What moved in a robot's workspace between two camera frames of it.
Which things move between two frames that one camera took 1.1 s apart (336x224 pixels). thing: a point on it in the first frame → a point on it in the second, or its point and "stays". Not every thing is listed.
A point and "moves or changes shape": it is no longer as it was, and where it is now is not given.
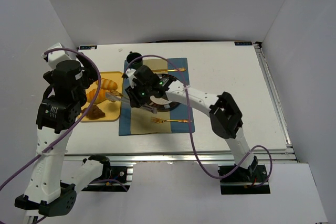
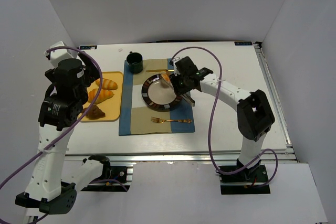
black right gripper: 134,99 → 179,83
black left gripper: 85,77 stays
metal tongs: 113,97 moves or changes shape
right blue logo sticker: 243,43 stays
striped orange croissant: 101,96 stays
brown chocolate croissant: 94,112 stays
